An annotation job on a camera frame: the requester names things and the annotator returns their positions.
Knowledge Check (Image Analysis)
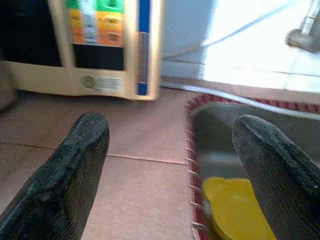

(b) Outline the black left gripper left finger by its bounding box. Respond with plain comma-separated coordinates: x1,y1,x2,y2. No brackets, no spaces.
0,112,111,240

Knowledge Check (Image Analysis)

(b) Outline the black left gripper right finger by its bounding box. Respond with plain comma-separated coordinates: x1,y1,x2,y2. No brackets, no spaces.
232,114,320,240

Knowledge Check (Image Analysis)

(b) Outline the yellow bowl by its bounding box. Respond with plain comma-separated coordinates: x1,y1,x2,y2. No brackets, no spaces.
201,176,278,240

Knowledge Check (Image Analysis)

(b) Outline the empty steel sink basin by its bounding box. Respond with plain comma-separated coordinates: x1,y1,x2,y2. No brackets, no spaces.
188,99,320,240

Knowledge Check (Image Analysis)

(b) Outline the beige water ionizer appliance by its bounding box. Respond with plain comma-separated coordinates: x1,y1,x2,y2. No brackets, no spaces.
0,0,162,101

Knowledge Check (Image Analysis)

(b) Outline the white cord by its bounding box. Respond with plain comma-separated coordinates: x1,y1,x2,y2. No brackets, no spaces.
162,0,303,60

